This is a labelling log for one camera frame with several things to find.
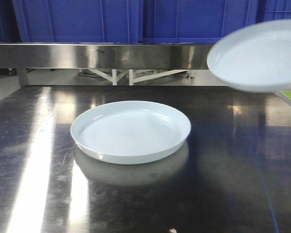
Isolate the light blue plate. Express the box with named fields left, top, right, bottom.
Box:
left=70, top=100, right=191, bottom=165
left=207, top=19, right=291, bottom=92

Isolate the blue crate, centre right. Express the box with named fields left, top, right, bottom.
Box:
left=142, top=0, right=259, bottom=43

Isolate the large blue plastic crate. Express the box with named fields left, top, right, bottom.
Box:
left=13, top=0, right=143, bottom=44

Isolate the blue ribbed crate, far right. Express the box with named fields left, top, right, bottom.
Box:
left=256, top=0, right=291, bottom=23

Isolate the blue crate, far left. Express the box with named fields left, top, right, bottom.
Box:
left=0, top=0, right=20, bottom=43

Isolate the white metal frame background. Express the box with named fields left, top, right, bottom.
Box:
left=78, top=69, right=192, bottom=85

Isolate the stainless steel shelf rail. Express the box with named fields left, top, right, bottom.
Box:
left=0, top=43, right=213, bottom=69

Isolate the steel shelf post left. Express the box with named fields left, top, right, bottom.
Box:
left=16, top=68, right=29, bottom=87

